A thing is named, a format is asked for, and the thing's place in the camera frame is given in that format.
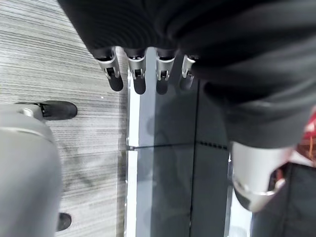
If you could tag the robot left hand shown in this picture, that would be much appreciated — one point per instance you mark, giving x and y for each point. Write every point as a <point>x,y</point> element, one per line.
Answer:
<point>222,49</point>

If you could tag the dark robot foot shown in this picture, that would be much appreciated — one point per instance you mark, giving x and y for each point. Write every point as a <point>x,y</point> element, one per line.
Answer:
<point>59,110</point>
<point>64,221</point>

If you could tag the silver robot leg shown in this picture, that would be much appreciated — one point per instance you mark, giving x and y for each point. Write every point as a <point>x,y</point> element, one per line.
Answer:
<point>27,177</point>

